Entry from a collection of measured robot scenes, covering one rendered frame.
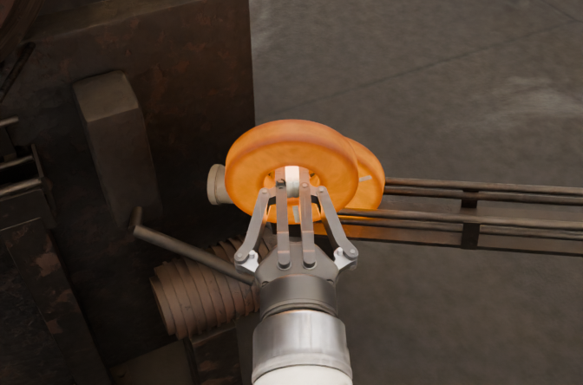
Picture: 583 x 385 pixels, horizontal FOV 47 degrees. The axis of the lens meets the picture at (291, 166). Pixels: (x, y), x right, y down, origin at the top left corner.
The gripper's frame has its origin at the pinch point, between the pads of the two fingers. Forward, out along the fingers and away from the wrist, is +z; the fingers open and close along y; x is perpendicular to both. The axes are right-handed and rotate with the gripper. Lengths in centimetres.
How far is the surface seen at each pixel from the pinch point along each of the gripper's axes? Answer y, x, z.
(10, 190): -38.3, -13.4, 8.7
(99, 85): -26.2, -5.2, 20.6
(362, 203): 10.1, -15.8, 6.5
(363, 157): 9.8, -7.8, 8.0
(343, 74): 22, -90, 118
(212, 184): -10.9, -16.0, 11.0
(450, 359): 37, -85, 14
